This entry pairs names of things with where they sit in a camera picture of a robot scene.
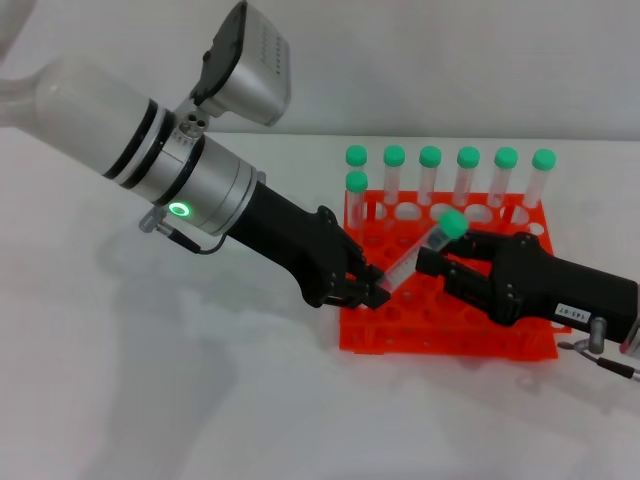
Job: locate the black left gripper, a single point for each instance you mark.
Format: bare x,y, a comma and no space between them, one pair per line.
295,245

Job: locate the clear test tube green cap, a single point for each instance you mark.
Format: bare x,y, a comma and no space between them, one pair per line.
356,155
405,265
429,172
356,200
537,177
466,175
502,175
394,170

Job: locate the orange test tube rack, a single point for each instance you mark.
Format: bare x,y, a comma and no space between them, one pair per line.
425,330

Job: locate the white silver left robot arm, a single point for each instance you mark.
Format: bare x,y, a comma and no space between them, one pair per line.
125,135

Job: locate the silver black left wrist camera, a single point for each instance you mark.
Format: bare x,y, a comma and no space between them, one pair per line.
255,75

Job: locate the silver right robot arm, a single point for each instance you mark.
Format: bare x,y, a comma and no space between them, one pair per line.
634,342

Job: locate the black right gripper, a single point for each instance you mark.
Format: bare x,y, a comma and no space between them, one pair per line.
550,290

